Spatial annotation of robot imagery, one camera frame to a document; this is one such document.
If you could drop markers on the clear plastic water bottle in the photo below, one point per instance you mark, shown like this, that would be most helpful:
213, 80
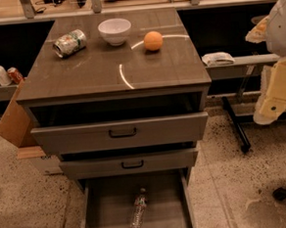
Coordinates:
140, 204

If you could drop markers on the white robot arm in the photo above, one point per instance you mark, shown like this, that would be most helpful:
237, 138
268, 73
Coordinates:
271, 103

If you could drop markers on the grey top drawer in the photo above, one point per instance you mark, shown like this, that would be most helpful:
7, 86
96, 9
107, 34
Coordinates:
121, 134

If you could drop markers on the grey middle drawer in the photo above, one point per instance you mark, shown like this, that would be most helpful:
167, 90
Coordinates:
139, 163

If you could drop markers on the grey drawer cabinet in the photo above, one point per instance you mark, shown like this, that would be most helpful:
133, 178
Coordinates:
104, 72

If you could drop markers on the grey open bottom drawer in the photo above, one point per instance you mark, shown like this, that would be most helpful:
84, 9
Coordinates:
108, 201

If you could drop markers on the orange fruit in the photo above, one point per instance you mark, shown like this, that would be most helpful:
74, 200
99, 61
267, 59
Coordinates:
153, 41

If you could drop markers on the white bowl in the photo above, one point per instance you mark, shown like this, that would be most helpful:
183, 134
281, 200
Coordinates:
115, 31

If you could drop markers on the folded white cloth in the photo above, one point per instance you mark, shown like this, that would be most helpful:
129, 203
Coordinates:
217, 59

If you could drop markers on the crushed green soda can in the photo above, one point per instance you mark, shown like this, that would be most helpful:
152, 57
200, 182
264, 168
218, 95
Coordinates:
69, 43

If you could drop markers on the white box on floor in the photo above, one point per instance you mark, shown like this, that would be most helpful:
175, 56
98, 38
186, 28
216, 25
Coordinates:
45, 164

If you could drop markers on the grey right shelf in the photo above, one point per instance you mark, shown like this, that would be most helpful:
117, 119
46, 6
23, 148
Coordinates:
243, 65

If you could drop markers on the cardboard box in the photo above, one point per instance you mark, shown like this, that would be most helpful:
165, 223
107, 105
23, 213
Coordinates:
15, 124

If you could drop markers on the black table leg frame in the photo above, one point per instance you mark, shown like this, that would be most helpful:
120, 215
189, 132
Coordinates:
237, 121

